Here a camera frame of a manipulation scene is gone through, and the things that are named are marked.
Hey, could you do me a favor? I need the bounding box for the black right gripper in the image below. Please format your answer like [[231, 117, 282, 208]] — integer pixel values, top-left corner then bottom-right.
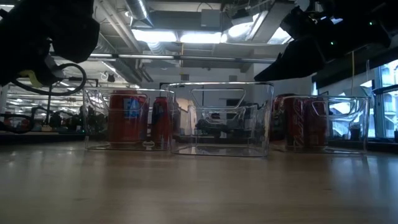
[[254, 7, 391, 81]]

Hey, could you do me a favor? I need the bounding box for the red Coca-Cola can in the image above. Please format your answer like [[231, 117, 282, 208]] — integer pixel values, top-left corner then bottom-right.
[[284, 96, 305, 147], [273, 95, 286, 146], [303, 98, 328, 147]]

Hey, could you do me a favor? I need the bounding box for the clear plastic bin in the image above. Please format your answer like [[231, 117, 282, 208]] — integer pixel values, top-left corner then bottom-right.
[[167, 82, 274, 157], [83, 87, 175, 151], [273, 95, 371, 154]]

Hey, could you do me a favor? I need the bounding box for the red Fanta can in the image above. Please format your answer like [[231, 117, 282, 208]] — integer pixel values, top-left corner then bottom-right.
[[108, 90, 149, 147], [151, 96, 174, 147]]

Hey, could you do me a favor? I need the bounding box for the grey ceiling box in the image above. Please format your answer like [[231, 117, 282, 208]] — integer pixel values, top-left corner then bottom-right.
[[200, 8, 222, 28]]

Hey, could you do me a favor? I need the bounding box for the grey horizontal pipe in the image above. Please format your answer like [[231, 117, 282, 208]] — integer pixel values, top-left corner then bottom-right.
[[88, 53, 277, 65]]

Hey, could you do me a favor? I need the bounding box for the ceiling light panel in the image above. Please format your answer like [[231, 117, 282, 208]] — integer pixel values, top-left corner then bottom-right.
[[132, 29, 228, 44]]

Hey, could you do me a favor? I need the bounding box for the yellow cable tag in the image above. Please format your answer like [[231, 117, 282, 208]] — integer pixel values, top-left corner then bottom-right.
[[19, 70, 43, 88]]

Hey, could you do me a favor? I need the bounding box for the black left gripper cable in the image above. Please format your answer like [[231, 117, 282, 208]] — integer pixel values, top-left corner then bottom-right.
[[11, 63, 88, 96]]

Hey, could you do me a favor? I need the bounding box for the black aluminium table frame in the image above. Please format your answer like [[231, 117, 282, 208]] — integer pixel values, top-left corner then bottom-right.
[[0, 130, 398, 154]]

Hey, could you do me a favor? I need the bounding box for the silver ventilation duct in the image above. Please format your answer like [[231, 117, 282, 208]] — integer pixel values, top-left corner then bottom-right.
[[124, 0, 155, 27]]

